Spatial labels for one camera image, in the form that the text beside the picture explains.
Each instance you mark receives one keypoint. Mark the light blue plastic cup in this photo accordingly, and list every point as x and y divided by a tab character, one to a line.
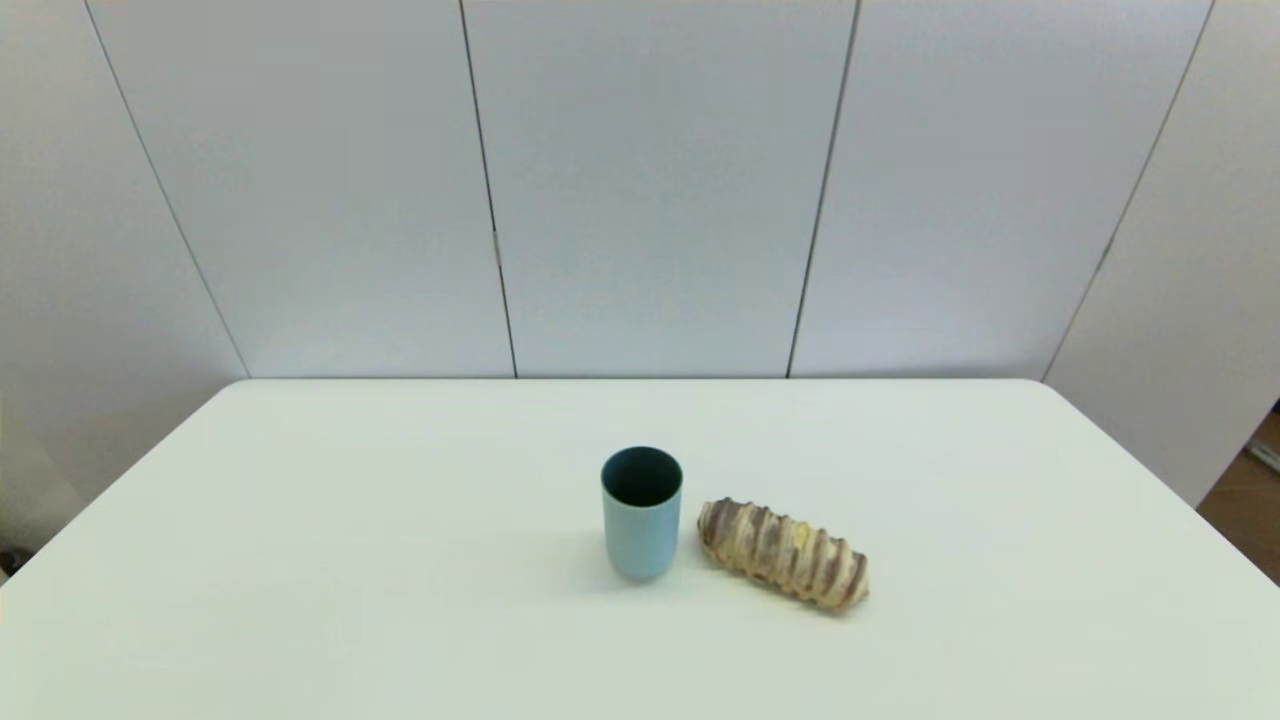
641	535

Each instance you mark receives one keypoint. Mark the grey object on floor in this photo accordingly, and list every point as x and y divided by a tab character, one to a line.
1266	455

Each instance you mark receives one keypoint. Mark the long striped brown bread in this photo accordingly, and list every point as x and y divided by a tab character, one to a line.
785	555

